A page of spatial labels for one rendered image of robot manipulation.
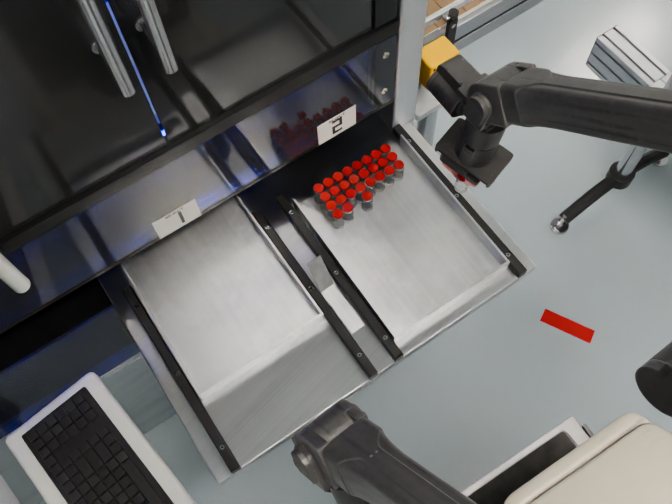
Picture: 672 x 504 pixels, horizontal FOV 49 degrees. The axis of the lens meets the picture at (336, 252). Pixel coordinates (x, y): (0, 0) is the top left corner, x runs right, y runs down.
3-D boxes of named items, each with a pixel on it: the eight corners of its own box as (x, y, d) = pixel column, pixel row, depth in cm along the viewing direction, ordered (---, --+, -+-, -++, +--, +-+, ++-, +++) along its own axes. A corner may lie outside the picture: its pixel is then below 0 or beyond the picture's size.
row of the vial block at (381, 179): (324, 214, 144) (323, 203, 140) (399, 169, 148) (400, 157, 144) (330, 222, 144) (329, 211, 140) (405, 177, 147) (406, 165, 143)
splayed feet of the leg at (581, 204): (543, 222, 240) (553, 202, 228) (656, 147, 251) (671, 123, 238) (560, 240, 237) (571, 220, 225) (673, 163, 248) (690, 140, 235)
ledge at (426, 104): (378, 78, 160) (379, 73, 159) (426, 51, 163) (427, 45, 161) (417, 122, 155) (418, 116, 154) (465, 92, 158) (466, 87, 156)
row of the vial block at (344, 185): (318, 206, 145) (317, 194, 141) (392, 161, 149) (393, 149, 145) (324, 214, 145) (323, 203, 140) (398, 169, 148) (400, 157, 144)
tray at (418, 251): (294, 207, 146) (292, 198, 142) (401, 143, 151) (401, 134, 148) (393, 343, 133) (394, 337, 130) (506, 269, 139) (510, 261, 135)
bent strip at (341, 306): (308, 276, 139) (306, 263, 134) (321, 267, 140) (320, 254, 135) (351, 333, 134) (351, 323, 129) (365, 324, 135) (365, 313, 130)
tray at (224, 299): (115, 256, 142) (109, 248, 139) (230, 188, 148) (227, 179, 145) (202, 400, 130) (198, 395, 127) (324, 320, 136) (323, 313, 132)
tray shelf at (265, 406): (95, 274, 143) (92, 270, 141) (387, 101, 158) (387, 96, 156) (220, 485, 126) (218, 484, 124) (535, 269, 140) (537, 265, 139)
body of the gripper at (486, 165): (457, 122, 113) (466, 97, 106) (512, 160, 111) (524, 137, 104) (432, 151, 112) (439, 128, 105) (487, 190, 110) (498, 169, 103)
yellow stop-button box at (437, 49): (406, 68, 149) (408, 44, 143) (434, 52, 151) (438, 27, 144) (429, 93, 146) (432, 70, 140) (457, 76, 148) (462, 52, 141)
